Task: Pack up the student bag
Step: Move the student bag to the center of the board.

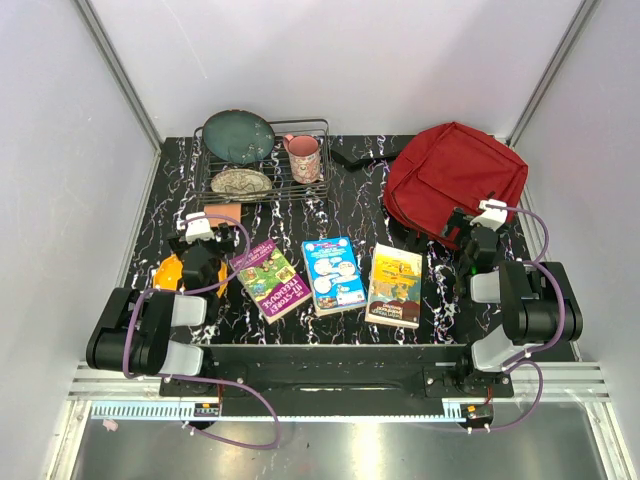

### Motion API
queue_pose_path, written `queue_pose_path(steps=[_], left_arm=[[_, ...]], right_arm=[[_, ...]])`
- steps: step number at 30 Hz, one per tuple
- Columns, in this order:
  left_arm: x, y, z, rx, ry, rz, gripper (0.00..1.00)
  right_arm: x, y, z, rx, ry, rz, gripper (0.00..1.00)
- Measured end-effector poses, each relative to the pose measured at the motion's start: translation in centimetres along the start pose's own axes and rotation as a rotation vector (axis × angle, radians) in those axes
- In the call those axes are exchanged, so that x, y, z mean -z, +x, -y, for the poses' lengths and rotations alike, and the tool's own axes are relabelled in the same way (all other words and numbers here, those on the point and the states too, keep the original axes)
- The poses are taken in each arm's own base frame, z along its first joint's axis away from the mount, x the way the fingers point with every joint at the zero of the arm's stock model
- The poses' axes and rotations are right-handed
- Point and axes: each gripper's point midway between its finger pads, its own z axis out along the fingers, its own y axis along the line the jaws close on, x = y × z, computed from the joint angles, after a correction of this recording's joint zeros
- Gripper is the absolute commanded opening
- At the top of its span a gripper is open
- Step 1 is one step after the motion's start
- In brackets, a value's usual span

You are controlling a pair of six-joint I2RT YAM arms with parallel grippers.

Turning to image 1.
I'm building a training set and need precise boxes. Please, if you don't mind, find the red student backpack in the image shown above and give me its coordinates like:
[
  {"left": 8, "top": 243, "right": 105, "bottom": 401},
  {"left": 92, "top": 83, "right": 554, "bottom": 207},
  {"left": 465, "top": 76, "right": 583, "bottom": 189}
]
[{"left": 383, "top": 122, "right": 528, "bottom": 250}]

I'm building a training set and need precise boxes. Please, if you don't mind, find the yellow illustrated book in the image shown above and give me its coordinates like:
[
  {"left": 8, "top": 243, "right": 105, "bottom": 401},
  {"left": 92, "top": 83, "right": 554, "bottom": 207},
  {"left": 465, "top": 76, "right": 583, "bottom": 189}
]
[{"left": 365, "top": 243, "right": 422, "bottom": 329}]

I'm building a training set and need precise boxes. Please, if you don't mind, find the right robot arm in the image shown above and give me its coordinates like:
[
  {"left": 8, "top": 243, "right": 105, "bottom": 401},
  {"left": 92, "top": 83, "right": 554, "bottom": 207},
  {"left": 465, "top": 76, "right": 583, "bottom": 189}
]
[{"left": 443, "top": 201, "right": 583, "bottom": 397}]

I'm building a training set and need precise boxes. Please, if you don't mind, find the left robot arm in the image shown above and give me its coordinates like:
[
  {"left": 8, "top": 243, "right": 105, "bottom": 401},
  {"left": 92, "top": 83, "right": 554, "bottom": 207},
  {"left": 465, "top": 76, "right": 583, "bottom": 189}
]
[{"left": 86, "top": 223, "right": 234, "bottom": 396}]

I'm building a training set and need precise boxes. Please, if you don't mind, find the orange yellow plate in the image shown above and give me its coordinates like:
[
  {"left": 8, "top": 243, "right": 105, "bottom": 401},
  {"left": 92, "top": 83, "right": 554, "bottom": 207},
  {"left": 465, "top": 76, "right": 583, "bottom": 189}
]
[{"left": 152, "top": 254, "right": 228, "bottom": 298}]

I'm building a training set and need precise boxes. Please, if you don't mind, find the pink leather wallet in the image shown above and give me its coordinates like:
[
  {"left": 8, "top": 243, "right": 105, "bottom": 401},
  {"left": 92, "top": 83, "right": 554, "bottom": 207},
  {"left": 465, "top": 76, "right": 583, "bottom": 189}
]
[{"left": 203, "top": 203, "right": 241, "bottom": 227}]

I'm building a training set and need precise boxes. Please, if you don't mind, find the purple treehouse book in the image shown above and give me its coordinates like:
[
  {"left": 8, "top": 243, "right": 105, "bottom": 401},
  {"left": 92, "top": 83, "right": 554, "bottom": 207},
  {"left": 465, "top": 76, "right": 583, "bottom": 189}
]
[{"left": 229, "top": 239, "right": 312, "bottom": 324}]

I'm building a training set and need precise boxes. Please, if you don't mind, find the beige patterned plate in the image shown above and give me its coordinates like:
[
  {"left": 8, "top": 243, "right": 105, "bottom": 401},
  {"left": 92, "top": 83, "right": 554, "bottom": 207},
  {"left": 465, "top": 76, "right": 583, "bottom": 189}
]
[{"left": 210, "top": 169, "right": 272, "bottom": 199}]

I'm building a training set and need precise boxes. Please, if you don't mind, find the teal round plate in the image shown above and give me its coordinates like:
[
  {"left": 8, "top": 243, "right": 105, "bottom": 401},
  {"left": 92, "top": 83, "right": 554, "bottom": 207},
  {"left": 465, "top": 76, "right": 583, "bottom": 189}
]
[{"left": 202, "top": 110, "right": 276, "bottom": 165}]

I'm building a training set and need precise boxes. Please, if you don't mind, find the blue cartoon book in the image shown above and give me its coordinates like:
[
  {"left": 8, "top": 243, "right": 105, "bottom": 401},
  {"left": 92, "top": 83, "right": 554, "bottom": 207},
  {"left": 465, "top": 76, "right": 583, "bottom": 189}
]
[{"left": 301, "top": 237, "right": 367, "bottom": 317}]

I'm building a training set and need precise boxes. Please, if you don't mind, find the pink patterned mug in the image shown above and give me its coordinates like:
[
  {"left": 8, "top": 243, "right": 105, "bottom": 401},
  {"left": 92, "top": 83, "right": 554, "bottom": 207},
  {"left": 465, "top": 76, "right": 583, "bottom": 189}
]
[{"left": 283, "top": 134, "right": 321, "bottom": 184}]

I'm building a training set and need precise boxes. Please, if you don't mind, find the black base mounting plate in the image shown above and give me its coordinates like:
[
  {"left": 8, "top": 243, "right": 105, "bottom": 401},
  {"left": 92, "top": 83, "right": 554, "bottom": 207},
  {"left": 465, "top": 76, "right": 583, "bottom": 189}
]
[{"left": 158, "top": 343, "right": 516, "bottom": 399}]

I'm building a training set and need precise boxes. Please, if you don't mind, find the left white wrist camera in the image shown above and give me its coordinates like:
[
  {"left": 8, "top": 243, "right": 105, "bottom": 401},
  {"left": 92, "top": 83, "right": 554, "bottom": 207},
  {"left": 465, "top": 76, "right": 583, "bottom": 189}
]
[{"left": 179, "top": 212, "right": 214, "bottom": 244}]

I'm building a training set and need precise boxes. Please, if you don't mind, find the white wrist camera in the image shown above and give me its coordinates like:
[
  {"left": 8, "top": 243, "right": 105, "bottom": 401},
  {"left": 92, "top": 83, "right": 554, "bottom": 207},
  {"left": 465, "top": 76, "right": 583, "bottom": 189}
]
[
  {"left": 472, "top": 199, "right": 509, "bottom": 232},
  {"left": 179, "top": 212, "right": 214, "bottom": 244}
]

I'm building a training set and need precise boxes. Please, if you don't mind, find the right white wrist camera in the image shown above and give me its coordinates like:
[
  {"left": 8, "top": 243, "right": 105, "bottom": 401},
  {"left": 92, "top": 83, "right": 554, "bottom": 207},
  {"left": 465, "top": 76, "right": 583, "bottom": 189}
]
[{"left": 472, "top": 199, "right": 509, "bottom": 232}]

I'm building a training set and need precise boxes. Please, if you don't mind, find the dark wire dish rack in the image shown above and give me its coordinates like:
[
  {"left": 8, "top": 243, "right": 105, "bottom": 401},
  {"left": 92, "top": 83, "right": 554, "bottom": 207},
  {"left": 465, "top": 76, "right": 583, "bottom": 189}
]
[{"left": 189, "top": 118, "right": 333, "bottom": 207}]

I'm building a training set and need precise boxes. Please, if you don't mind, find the aluminium frame rail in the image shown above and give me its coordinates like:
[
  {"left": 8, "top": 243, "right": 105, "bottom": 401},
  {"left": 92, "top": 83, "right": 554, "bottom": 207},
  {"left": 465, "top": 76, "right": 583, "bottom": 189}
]
[{"left": 68, "top": 362, "right": 610, "bottom": 423}]

